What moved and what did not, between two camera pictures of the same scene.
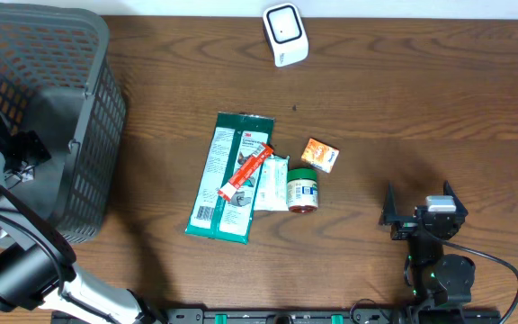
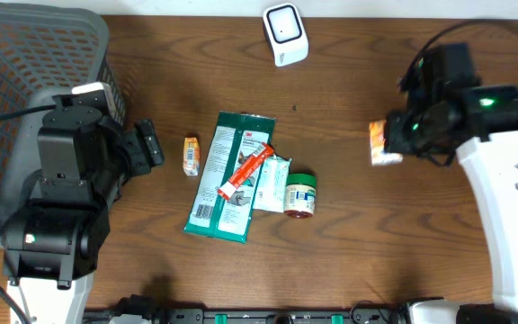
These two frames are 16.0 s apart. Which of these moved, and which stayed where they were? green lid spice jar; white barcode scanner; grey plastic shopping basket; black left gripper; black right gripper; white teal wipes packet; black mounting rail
Moved: green lid spice jar; black left gripper; black right gripper
Stayed: grey plastic shopping basket; black mounting rail; white barcode scanner; white teal wipes packet
